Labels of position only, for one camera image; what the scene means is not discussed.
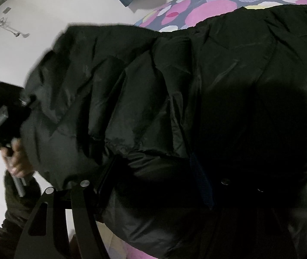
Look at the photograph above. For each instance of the black puffer jacket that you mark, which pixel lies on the black puffer jacket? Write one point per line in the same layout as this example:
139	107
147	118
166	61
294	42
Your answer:
64	137

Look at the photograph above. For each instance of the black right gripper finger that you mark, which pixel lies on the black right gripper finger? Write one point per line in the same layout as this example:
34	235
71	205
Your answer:
45	234

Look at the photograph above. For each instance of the person's left hand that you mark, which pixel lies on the person's left hand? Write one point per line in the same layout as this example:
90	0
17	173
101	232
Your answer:
18	164

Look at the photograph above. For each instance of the dark knit left sleeve forearm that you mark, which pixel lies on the dark knit left sleeve forearm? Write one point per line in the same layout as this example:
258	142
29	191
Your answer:
17	214

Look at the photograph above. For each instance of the colourful polka dot bedspread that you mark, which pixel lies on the colourful polka dot bedspread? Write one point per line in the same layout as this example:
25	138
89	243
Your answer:
218	2

